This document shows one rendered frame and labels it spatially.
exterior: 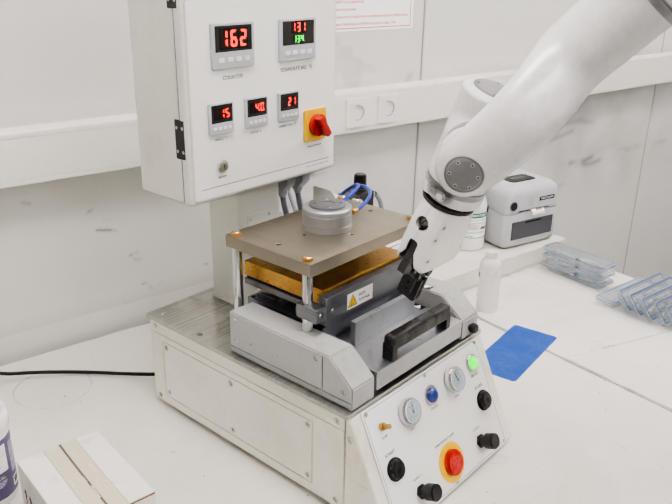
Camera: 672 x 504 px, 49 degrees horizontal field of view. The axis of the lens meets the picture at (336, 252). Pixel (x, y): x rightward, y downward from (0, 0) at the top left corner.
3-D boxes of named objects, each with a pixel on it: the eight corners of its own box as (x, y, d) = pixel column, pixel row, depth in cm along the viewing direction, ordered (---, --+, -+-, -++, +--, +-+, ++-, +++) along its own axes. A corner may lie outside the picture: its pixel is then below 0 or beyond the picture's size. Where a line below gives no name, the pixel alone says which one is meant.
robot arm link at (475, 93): (483, 206, 94) (490, 177, 102) (526, 114, 87) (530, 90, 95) (422, 182, 95) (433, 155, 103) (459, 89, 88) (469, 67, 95)
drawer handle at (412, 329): (381, 358, 107) (382, 333, 105) (439, 323, 117) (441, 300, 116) (392, 363, 106) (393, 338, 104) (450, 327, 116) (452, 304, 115)
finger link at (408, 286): (418, 272, 103) (402, 307, 107) (431, 265, 106) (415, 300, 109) (401, 259, 105) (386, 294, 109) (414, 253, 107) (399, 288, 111)
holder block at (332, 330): (247, 310, 121) (247, 295, 120) (329, 274, 135) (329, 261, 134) (322, 343, 111) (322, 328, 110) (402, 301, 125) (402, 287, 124)
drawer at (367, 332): (236, 329, 123) (235, 286, 120) (325, 289, 138) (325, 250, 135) (376, 395, 105) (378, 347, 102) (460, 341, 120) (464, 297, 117)
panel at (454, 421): (399, 537, 104) (359, 413, 102) (505, 441, 125) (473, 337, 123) (410, 539, 102) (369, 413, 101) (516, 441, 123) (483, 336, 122)
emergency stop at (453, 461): (444, 480, 113) (437, 455, 112) (459, 467, 116) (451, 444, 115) (453, 480, 112) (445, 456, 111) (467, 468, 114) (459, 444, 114)
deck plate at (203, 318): (145, 317, 128) (145, 312, 128) (287, 261, 153) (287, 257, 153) (347, 421, 100) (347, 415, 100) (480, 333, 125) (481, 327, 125)
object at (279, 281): (244, 282, 119) (242, 227, 115) (335, 246, 135) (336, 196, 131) (324, 315, 109) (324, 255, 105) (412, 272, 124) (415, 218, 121)
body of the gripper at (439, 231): (452, 215, 95) (423, 282, 101) (493, 198, 102) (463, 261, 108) (409, 185, 98) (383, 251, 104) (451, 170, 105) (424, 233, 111)
